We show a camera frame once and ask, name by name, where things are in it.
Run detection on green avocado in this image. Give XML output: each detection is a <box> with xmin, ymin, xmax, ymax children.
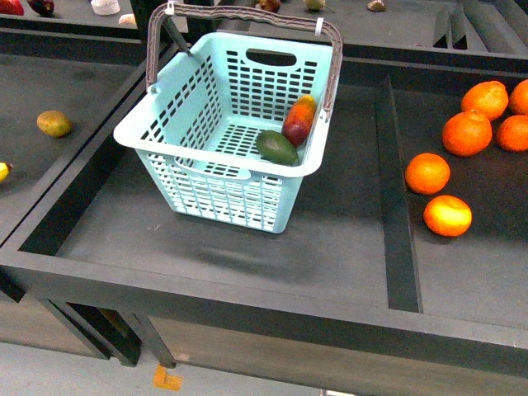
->
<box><xmin>256</xmin><ymin>130</ymin><xmax>299</xmax><ymax>166</ymax></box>

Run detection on brown kiwi fruit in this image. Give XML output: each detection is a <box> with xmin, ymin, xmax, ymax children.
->
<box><xmin>36</xmin><ymin>111</ymin><xmax>73</xmax><ymax>139</ymax></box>

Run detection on light blue plastic basket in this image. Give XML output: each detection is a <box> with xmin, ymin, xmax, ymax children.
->
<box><xmin>114</xmin><ymin>1</ymin><xmax>342</xmax><ymax>233</ymax></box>

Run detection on red yellow mango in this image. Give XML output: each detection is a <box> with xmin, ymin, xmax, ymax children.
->
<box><xmin>281</xmin><ymin>95</ymin><xmax>317</xmax><ymax>148</ymax></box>

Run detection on orange tangerine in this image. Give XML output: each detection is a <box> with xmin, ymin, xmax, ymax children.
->
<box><xmin>508</xmin><ymin>79</ymin><xmax>528</xmax><ymax>116</ymax></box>
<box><xmin>404</xmin><ymin>153</ymin><xmax>450</xmax><ymax>195</ymax></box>
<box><xmin>441</xmin><ymin>110</ymin><xmax>493</xmax><ymax>157</ymax></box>
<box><xmin>497</xmin><ymin>115</ymin><xmax>528</xmax><ymax>152</ymax></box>
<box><xmin>422</xmin><ymin>195</ymin><xmax>473</xmax><ymax>238</ymax></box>
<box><xmin>461</xmin><ymin>80</ymin><xmax>509</xmax><ymax>120</ymax></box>

